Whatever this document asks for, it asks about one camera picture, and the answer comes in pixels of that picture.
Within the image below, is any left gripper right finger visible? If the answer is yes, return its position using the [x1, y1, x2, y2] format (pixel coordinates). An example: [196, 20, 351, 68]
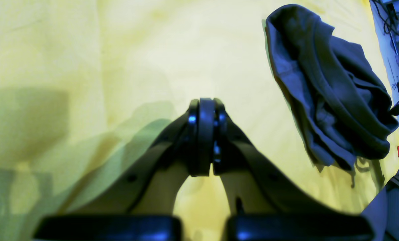
[213, 98, 344, 216]

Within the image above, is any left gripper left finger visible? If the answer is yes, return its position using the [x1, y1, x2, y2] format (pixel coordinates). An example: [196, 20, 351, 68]
[68, 99, 215, 216]

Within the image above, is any blue-grey T-shirt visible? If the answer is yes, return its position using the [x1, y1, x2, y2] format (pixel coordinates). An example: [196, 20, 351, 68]
[266, 4, 399, 170]

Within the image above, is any yellow table cloth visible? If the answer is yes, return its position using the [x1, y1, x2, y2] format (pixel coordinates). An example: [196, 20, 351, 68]
[0, 0, 399, 241]

